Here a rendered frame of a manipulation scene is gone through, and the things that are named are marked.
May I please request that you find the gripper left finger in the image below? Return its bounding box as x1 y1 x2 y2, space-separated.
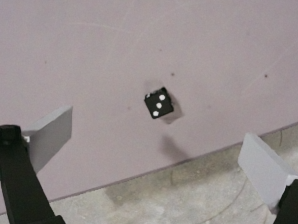
0 105 73 224

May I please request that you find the black die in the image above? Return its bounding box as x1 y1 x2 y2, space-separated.
144 87 174 119

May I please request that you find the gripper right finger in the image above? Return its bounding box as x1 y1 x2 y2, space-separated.
238 132 298 224

